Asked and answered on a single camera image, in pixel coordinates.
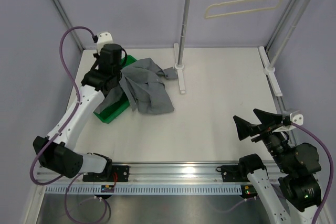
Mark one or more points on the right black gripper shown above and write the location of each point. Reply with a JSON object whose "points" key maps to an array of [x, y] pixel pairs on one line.
{"points": [[245, 129]]}

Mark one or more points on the cream hanger with metal hook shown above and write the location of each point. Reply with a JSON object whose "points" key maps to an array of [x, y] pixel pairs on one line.
{"points": [[238, 7]]}

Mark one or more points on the grey button-up shirt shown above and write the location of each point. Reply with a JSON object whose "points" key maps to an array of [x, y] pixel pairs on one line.
{"points": [[142, 84]]}

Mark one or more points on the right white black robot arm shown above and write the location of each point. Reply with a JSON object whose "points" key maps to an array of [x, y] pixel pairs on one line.
{"points": [[298, 164]]}

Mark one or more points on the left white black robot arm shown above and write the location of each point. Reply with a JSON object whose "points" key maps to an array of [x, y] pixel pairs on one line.
{"points": [[56, 150]]}

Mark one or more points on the metal clothes rack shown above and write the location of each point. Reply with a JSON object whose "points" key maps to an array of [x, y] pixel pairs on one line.
{"points": [[245, 30]]}

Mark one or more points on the green plastic tray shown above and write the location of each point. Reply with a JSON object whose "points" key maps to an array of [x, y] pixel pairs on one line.
{"points": [[113, 113]]}

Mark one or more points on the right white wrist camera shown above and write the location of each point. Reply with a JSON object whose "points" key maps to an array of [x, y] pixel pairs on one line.
{"points": [[288, 118]]}

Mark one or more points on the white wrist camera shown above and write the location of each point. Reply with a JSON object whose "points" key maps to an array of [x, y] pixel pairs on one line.
{"points": [[103, 39], [288, 118]]}

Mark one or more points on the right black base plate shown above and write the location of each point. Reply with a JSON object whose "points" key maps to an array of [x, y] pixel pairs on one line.
{"points": [[233, 173]]}

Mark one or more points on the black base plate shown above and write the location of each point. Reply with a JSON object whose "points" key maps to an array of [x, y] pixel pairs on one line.
{"points": [[120, 173], [233, 173]]}

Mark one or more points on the aluminium mounting rail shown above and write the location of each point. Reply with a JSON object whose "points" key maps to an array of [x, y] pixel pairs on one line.
{"points": [[169, 173]]}

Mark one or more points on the aluminium frame post right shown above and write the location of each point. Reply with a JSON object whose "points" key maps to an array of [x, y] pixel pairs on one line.
{"points": [[284, 18]]}

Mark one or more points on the aluminium frame post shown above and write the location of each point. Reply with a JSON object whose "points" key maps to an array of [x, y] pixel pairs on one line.
{"points": [[67, 23], [284, 18]]}

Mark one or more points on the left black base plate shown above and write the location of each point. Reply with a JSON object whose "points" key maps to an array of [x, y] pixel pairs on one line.
{"points": [[120, 173]]}

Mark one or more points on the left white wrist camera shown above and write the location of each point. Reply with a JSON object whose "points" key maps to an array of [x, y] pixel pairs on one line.
{"points": [[103, 39]]}

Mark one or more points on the white slotted cable duct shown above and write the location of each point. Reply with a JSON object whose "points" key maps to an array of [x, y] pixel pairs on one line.
{"points": [[124, 189]]}

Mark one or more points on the aluminium frame post left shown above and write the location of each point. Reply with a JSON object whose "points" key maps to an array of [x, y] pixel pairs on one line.
{"points": [[67, 23]]}

